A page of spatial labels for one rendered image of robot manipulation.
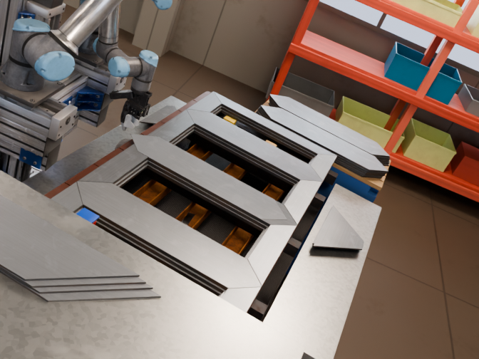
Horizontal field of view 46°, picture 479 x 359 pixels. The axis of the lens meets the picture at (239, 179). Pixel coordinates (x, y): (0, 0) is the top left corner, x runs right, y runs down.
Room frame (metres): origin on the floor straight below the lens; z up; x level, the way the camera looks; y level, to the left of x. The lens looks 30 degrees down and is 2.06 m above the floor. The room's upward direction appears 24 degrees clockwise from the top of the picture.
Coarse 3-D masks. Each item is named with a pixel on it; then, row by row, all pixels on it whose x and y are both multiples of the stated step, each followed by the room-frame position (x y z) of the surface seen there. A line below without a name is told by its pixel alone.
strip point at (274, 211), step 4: (272, 204) 1.98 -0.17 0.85; (276, 204) 1.99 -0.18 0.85; (268, 208) 1.94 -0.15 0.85; (272, 208) 1.95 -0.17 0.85; (276, 208) 1.97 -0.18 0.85; (268, 212) 1.91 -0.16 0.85; (272, 212) 1.92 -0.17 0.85; (276, 212) 1.94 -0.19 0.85; (280, 212) 1.95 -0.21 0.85; (264, 216) 1.88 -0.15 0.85; (268, 216) 1.89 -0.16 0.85; (272, 216) 1.90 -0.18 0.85; (276, 216) 1.91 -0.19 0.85; (280, 216) 1.92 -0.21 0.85; (284, 216) 1.94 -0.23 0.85
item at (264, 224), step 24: (240, 120) 2.67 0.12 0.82; (216, 144) 2.33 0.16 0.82; (288, 144) 2.63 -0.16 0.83; (144, 168) 1.89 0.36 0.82; (168, 168) 1.92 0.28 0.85; (264, 168) 2.29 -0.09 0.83; (192, 192) 1.88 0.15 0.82; (240, 216) 1.85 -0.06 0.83; (288, 216) 1.95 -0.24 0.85; (144, 240) 1.45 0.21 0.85; (168, 264) 1.42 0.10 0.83; (216, 288) 1.40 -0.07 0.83
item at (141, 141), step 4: (140, 136) 2.06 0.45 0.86; (144, 136) 2.07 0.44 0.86; (148, 136) 2.08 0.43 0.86; (152, 136) 2.10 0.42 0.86; (156, 136) 2.11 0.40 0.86; (136, 140) 2.01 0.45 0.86; (140, 140) 2.03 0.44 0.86; (144, 140) 2.04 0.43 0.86; (148, 140) 2.05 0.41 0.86; (152, 140) 2.06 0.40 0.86; (136, 144) 1.99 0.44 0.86; (140, 144) 2.00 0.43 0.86; (144, 144) 2.01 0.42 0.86; (140, 148) 1.97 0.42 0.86
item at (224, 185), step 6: (222, 174) 2.04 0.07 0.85; (216, 180) 1.98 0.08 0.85; (222, 180) 2.00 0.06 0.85; (228, 180) 2.02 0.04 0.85; (234, 180) 2.03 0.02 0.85; (210, 186) 1.92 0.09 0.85; (216, 186) 1.94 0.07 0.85; (222, 186) 1.96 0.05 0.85; (228, 186) 1.97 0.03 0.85; (234, 186) 1.99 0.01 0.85; (216, 192) 1.89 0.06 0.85; (222, 192) 1.91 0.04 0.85; (228, 192) 1.93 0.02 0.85
